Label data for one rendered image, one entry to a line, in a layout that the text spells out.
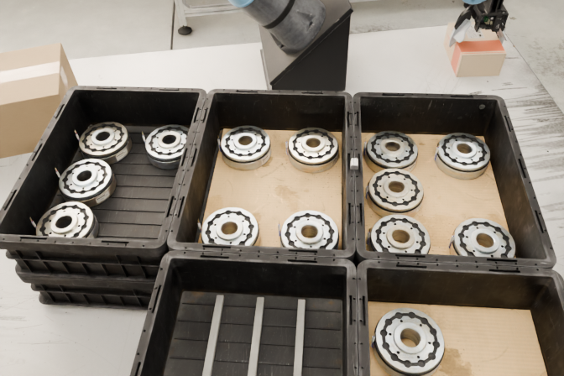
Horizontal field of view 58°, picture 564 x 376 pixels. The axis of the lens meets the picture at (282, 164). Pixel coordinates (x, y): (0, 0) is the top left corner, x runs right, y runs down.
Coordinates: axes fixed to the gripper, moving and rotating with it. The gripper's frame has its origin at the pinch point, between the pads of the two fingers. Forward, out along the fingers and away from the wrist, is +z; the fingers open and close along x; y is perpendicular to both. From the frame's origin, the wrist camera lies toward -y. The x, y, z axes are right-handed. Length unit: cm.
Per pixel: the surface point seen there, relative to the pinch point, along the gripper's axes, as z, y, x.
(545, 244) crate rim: -18, 79, -14
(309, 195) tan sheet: -8, 60, -50
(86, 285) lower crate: -5, 76, -90
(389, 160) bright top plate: -11, 54, -33
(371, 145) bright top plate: -11, 50, -36
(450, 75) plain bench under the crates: 5.2, 6.9, -7.3
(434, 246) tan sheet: -8, 72, -28
